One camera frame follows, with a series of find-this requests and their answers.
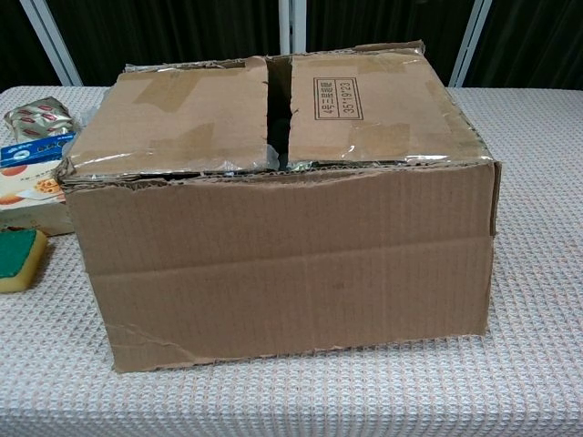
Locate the beige waffle-weave tablecloth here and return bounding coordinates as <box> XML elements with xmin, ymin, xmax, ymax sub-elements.
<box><xmin>0</xmin><ymin>85</ymin><xmax>583</xmax><ymax>437</ymax></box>

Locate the black curtain panel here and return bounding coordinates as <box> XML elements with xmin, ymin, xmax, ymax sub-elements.
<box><xmin>304</xmin><ymin>0</ymin><xmax>478</xmax><ymax>76</ymax></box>
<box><xmin>464</xmin><ymin>0</ymin><xmax>583</xmax><ymax>90</ymax></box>
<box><xmin>0</xmin><ymin>0</ymin><xmax>61</xmax><ymax>92</ymax></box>
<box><xmin>45</xmin><ymin>0</ymin><xmax>282</xmax><ymax>87</ymax></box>

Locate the green yellow scrub sponge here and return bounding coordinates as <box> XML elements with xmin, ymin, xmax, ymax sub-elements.
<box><xmin>0</xmin><ymin>227</ymin><xmax>49</xmax><ymax>294</ymax></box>

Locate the blue narrow carton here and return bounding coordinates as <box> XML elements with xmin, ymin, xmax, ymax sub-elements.
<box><xmin>0</xmin><ymin>131</ymin><xmax>77</xmax><ymax>168</ymax></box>

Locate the white metal frame post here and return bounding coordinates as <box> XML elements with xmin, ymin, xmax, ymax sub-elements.
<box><xmin>448</xmin><ymin>0</ymin><xmax>494</xmax><ymax>87</ymax></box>
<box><xmin>278</xmin><ymin>0</ymin><xmax>308</xmax><ymax>56</ymax></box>
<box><xmin>19</xmin><ymin>0</ymin><xmax>84</xmax><ymax>87</ymax></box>

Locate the orange wafer roll box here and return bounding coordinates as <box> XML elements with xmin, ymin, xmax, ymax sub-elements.
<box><xmin>0</xmin><ymin>158</ymin><xmax>77</xmax><ymax>237</ymax></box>

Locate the red patterned snack packet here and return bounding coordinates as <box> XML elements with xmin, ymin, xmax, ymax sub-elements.
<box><xmin>3</xmin><ymin>97</ymin><xmax>74</xmax><ymax>137</ymax></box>

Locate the brown cardboard shipping box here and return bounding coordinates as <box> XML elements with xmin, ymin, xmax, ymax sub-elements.
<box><xmin>57</xmin><ymin>39</ymin><xmax>503</xmax><ymax>374</ymax></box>

